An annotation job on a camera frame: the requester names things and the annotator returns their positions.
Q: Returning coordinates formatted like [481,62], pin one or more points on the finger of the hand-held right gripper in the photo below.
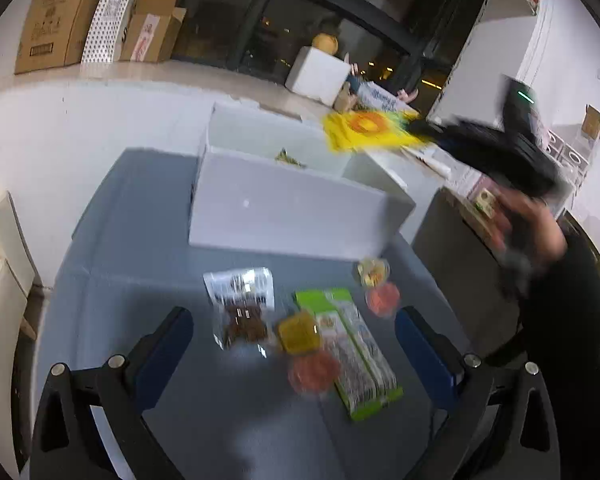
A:
[432,131]

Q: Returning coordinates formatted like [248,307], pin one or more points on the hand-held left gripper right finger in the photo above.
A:
[422,357]

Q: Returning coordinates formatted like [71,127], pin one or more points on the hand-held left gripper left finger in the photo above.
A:
[165,357]

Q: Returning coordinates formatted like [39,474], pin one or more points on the yellow snack packet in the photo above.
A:
[365,130]

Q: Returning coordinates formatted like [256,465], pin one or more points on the green snack packet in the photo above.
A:
[352,355]

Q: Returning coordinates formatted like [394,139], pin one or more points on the red jelly cup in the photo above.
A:
[382,300]
[314,372]

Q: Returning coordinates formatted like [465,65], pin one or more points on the clear brown snack packet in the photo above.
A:
[242,310]

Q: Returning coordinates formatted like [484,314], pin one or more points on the yellow patterned lid jelly cup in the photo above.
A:
[372,272]

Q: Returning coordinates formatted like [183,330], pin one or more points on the green seaweed picture packet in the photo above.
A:
[290,158]

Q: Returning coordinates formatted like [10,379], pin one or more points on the person's right forearm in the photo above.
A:
[575,360]

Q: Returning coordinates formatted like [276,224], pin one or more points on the person's right hand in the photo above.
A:
[540,230]

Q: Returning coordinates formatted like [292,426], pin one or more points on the rolled white paper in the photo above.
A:
[430,162]

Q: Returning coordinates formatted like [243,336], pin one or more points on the pink toy figure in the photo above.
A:
[351,64]
[408,94]

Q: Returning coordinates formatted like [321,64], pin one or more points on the yellow green carton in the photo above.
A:
[485,202]

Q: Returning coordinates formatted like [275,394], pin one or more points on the white shelf rack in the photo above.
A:
[570,155]

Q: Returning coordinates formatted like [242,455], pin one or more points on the landscape print gift box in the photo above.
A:
[380,98]

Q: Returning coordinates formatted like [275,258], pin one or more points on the small brown carton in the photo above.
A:
[592,121]

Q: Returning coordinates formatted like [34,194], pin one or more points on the brown cabinet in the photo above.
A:
[455,255]

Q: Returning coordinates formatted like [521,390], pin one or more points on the white foam box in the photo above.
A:
[317,76]

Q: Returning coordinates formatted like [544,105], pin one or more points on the cream sofa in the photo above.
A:
[5,285]

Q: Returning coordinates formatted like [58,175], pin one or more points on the black framed window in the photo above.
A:
[290,5]

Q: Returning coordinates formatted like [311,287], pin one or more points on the small open cardboard box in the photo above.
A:
[150,35]

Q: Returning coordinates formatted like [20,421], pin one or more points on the white dotted paper bag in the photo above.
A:
[111,15]

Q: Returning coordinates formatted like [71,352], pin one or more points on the large cardboard box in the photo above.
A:
[55,15]

